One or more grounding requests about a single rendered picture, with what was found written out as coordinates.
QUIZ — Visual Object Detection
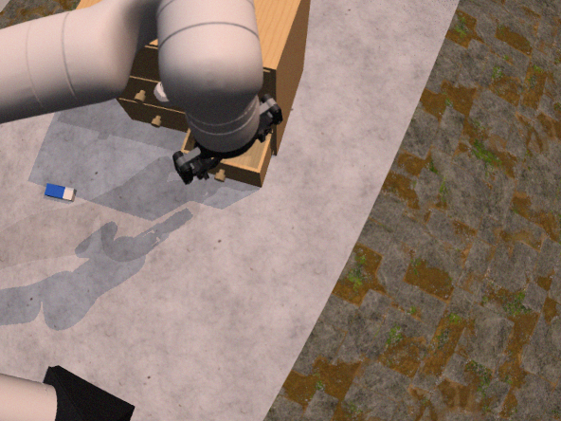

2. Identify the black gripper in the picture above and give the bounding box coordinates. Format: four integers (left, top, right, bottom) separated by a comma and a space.
172, 94, 282, 185

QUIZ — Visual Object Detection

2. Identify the blue eraser with white tip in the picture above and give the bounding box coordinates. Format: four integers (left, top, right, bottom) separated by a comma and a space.
45, 183, 77, 201

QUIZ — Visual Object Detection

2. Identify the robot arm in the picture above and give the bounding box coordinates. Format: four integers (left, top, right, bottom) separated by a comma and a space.
0, 0, 263, 421

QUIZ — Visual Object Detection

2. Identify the brown wooden chest of drawers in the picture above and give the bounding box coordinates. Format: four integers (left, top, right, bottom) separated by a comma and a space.
254, 0, 311, 156

